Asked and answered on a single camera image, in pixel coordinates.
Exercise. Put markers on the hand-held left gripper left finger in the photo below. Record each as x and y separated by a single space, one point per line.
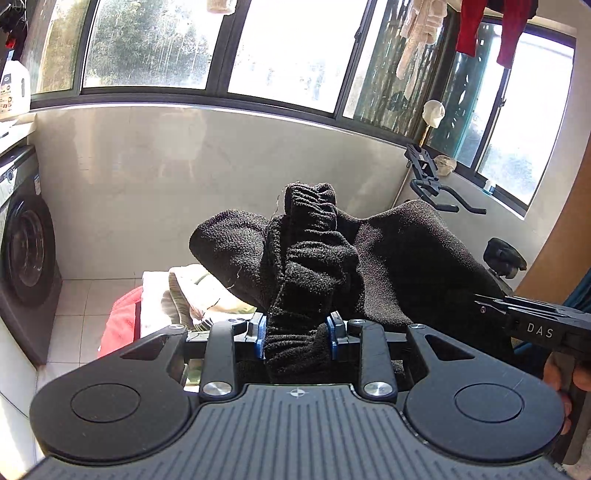
261 339

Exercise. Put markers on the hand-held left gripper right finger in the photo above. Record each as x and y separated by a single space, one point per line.
333 340

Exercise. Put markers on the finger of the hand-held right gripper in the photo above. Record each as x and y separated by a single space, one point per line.
491 307

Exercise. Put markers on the black fleece pants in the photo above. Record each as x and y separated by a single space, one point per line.
304 258

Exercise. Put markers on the person's right hand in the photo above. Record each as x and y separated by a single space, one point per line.
552 374

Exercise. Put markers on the cream folded cloth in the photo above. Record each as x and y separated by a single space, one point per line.
198 290

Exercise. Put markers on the brown wooden door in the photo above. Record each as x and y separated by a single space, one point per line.
568 249

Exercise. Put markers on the black exercise bike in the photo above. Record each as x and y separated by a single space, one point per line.
431 182

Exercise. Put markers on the red cloth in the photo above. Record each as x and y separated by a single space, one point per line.
122 323

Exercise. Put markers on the beige crumpled cloth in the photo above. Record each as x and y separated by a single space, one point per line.
445 165

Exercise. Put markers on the white round brush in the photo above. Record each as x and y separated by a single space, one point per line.
434 113

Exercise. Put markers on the grey washing machine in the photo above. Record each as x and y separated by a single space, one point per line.
27 244

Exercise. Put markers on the cream hanging garment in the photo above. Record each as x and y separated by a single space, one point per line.
415 37

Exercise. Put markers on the red hanging garment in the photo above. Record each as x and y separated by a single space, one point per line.
471 23

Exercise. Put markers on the black framed window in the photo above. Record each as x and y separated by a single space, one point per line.
277 46

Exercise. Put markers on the beige hanging cloth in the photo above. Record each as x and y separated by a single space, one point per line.
220 5

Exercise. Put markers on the white detergent bottle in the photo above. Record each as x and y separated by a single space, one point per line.
14 92

